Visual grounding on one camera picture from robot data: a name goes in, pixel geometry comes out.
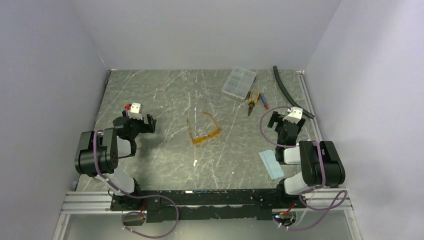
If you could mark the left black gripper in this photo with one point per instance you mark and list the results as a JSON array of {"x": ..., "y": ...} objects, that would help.
[{"x": 145, "y": 129}]

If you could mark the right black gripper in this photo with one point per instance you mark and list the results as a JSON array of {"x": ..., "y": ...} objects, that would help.
[{"x": 277, "y": 118}]

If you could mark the light blue cleaning cloth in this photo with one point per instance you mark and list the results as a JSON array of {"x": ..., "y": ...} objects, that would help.
[{"x": 272, "y": 166}]

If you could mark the orange transparent sunglasses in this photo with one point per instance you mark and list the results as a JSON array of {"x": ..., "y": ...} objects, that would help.
[{"x": 198, "y": 133}]

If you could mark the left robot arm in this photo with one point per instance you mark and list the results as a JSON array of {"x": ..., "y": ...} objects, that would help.
[{"x": 98, "y": 154}]

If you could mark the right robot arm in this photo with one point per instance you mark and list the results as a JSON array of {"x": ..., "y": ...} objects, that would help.
[{"x": 319, "y": 162}]

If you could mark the clear plastic organizer box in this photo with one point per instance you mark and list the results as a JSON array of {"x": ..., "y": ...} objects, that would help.
[{"x": 239, "y": 83}]

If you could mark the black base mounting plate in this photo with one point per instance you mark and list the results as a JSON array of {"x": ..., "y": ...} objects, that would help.
[{"x": 173, "y": 212}]

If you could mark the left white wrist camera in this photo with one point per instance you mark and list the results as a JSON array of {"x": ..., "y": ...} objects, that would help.
[{"x": 135, "y": 111}]

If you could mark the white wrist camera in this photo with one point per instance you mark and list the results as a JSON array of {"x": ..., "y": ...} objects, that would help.
[
  {"x": 135, "y": 111},
  {"x": 294, "y": 115}
]

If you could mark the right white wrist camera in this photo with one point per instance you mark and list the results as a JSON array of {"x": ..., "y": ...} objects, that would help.
[{"x": 294, "y": 115}]

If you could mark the yellow handled pliers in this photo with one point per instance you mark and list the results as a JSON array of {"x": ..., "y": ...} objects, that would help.
[{"x": 252, "y": 101}]

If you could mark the aluminium frame rail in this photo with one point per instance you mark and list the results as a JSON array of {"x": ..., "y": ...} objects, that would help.
[{"x": 99, "y": 202}]

